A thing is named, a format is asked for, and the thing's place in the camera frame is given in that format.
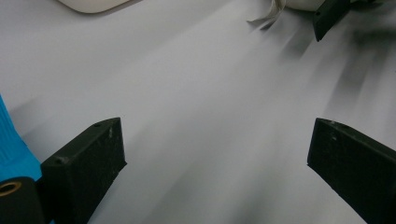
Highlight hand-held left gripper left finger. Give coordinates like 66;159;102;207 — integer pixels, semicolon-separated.
40;117;127;224

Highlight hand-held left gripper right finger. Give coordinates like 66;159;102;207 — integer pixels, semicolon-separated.
306;118;396;224

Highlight panda plush toy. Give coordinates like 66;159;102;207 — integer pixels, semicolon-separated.
247;0;326;31

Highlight blue wet wipes pack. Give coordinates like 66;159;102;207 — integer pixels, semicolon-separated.
0;94;43;182

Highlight white storage box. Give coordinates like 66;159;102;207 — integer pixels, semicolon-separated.
57;0;132;14

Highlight white table mat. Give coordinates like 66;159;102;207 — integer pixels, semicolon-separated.
0;0;396;224

